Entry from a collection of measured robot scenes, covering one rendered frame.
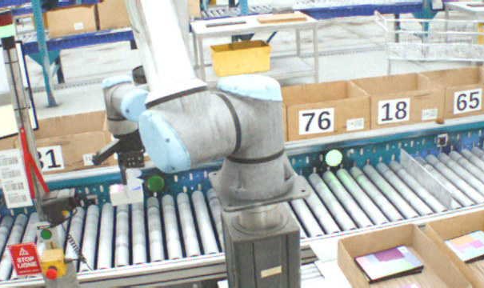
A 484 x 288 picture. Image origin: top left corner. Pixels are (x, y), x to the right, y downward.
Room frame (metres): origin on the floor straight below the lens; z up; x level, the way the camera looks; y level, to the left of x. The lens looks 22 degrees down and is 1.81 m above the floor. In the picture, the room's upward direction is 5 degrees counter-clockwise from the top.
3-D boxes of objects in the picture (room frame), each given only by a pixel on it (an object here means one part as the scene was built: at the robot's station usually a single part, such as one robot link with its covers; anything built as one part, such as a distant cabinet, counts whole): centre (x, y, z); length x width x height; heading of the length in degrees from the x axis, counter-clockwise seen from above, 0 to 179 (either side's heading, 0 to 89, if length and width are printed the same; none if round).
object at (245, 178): (1.25, -0.04, 1.24); 0.19 x 0.19 x 0.10
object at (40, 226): (1.48, 0.64, 0.95); 0.07 x 0.03 x 0.07; 99
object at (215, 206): (1.87, 0.09, 0.72); 0.52 x 0.05 x 0.05; 9
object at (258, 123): (1.25, -0.03, 1.38); 0.17 x 0.15 x 0.18; 122
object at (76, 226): (1.78, 0.67, 0.72); 0.52 x 0.05 x 0.05; 9
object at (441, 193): (2.00, -0.77, 0.76); 0.46 x 0.01 x 0.09; 9
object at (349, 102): (2.40, -0.39, 0.96); 0.39 x 0.29 x 0.17; 99
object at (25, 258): (1.47, 0.71, 0.85); 0.16 x 0.01 x 0.13; 99
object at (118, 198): (1.54, 0.37, 1.04); 0.10 x 0.06 x 0.05; 99
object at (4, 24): (1.51, 0.65, 1.62); 0.05 x 0.05 x 0.06
